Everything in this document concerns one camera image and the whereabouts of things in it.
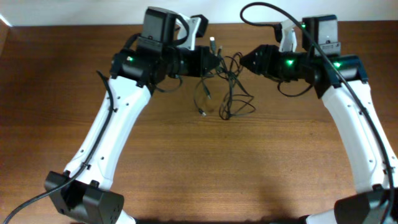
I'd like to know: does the black USB cable long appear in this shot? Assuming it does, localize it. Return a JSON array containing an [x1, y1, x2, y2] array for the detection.
[[210, 37, 256, 121]]

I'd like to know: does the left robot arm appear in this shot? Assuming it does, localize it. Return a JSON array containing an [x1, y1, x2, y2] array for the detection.
[[45, 7, 220, 223]]

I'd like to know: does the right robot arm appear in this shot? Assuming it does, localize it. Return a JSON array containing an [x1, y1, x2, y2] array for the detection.
[[240, 14, 397, 223]]

